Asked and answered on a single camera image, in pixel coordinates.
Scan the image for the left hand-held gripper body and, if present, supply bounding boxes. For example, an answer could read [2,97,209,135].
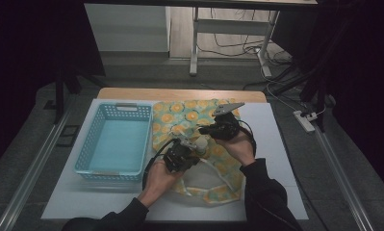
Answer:
[163,138,201,173]

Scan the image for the black metal stand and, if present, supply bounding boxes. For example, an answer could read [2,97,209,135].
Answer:
[299,32,333,133]
[53,47,106,125]

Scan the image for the person's left hand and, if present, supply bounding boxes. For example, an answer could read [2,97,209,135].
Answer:
[137,159,185,209]

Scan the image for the white cabinet panel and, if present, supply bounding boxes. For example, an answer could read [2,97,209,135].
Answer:
[84,3,172,53]

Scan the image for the black floor cables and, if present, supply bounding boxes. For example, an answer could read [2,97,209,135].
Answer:
[197,8,309,94]

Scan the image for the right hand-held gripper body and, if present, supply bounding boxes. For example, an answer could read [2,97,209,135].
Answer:
[211,102,246,141]

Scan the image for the white floor cable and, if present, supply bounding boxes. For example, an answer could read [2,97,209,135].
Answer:
[260,62,327,119]

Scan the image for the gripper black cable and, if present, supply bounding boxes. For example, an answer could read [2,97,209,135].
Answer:
[237,119,257,158]
[141,138,180,191]

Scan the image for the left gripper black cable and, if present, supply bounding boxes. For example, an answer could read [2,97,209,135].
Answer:
[141,138,180,191]

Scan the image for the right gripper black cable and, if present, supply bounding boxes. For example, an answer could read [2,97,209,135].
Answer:
[237,119,257,158]

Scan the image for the white desk frame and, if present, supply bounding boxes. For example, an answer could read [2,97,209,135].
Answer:
[189,6,281,78]

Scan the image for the aluminium floor rail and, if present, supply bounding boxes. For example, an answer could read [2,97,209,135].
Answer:
[0,95,72,231]
[313,128,375,231]

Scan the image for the blue plastic basket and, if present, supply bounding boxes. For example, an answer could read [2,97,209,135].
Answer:
[73,101,154,185]

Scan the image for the orange floral cloth bag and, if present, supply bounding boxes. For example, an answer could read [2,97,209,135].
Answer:
[151,98,247,206]

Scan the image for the white table mat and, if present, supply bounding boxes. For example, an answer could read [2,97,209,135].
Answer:
[40,98,309,221]

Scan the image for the white power strip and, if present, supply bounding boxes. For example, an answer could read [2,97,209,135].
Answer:
[293,110,319,134]

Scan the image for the person's right hand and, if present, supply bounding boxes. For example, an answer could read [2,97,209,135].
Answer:
[217,130,257,167]

